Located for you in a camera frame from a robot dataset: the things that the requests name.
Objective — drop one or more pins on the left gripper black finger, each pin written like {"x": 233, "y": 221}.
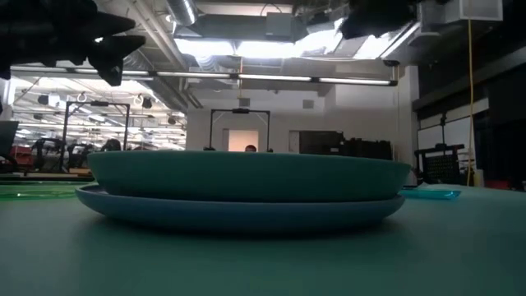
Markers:
{"x": 115, "y": 53}
{"x": 113, "y": 24}

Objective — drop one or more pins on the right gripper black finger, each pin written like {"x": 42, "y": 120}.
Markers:
{"x": 351, "y": 26}

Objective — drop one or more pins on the translucent green plastic plate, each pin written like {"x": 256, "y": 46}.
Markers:
{"x": 37, "y": 192}

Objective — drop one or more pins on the large teal plastic plate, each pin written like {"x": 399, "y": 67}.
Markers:
{"x": 246, "y": 177}

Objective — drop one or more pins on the translucent blue plastic plate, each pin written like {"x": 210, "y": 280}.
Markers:
{"x": 431, "y": 194}

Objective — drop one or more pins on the large blue plastic plate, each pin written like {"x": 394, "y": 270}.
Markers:
{"x": 238, "y": 215}

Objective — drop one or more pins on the long ceiling light tube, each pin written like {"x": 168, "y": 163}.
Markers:
{"x": 193, "y": 75}
{"x": 355, "y": 81}
{"x": 131, "y": 72}
{"x": 275, "y": 77}

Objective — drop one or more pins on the grey ceiling box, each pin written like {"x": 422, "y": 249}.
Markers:
{"x": 281, "y": 24}

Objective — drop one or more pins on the white ceiling unit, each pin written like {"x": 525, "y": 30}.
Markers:
{"x": 474, "y": 10}

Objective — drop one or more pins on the grey monitor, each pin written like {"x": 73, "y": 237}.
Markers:
{"x": 8, "y": 137}

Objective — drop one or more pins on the black stacked crates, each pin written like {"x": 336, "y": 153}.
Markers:
{"x": 367, "y": 150}

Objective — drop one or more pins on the person behind black robot arms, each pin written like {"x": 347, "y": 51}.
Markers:
{"x": 250, "y": 148}

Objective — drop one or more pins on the red box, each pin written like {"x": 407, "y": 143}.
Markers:
{"x": 497, "y": 184}

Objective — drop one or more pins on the black security camera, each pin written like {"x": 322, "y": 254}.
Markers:
{"x": 391, "y": 63}

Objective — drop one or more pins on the round silver ventilation duct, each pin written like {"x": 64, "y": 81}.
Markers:
{"x": 185, "y": 10}

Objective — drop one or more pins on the wide black metal frame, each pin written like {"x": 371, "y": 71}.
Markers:
{"x": 65, "y": 135}

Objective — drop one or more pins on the dark wall screen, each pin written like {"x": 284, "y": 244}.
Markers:
{"x": 320, "y": 141}

